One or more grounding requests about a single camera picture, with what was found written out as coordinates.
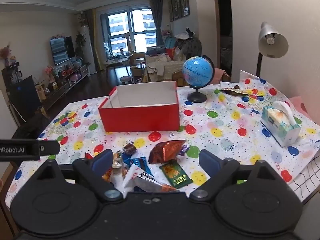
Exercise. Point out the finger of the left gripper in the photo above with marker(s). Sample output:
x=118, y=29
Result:
x=49, y=147

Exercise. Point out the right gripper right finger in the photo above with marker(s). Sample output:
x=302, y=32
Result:
x=220, y=172

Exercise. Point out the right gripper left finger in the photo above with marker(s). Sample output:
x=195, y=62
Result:
x=91, y=172

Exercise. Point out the yellow snack packet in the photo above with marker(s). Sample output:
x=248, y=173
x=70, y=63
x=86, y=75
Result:
x=117, y=167

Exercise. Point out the brown round cake snack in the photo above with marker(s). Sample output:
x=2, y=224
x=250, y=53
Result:
x=129, y=149

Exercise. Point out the green snack packet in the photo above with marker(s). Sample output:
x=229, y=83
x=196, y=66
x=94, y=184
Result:
x=175, y=175

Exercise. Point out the purple candy wrapper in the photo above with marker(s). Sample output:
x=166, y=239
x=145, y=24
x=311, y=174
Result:
x=184, y=149

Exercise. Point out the white red snack packet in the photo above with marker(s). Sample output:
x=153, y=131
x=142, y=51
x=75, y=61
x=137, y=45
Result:
x=137, y=177

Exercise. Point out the blue snack packet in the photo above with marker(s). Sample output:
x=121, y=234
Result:
x=141, y=162

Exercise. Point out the copper foil snack bag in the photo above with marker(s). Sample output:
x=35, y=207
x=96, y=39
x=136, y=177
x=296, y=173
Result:
x=165, y=151

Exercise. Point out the tv console cabinet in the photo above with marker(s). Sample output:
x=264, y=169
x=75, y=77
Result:
x=67, y=83

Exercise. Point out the balloon pattern tablecloth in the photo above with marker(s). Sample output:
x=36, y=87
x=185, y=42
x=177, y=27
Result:
x=226, y=126

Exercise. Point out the tissue pack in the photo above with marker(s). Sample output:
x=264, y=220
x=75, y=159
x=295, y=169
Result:
x=279, y=120

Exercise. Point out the opened wrapper near globe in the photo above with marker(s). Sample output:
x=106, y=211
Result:
x=236, y=91

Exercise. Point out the red cardboard box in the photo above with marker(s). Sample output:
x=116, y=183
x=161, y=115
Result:
x=141, y=107

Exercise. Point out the small white stool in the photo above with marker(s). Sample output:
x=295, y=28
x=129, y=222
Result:
x=126, y=80

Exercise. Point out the blue desk globe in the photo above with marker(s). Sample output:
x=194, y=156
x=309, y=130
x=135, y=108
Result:
x=198, y=72

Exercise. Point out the wooden chair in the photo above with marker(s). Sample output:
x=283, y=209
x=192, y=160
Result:
x=178, y=77

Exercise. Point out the round coffee table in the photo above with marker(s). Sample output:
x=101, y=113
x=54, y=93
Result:
x=125, y=61

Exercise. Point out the silver desk lamp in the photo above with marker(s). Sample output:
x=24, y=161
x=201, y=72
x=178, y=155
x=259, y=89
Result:
x=271, y=44

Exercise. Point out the wall television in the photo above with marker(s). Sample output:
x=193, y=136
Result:
x=62, y=49

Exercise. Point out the dark framed wall pictures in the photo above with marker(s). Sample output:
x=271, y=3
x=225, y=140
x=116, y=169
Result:
x=178, y=9

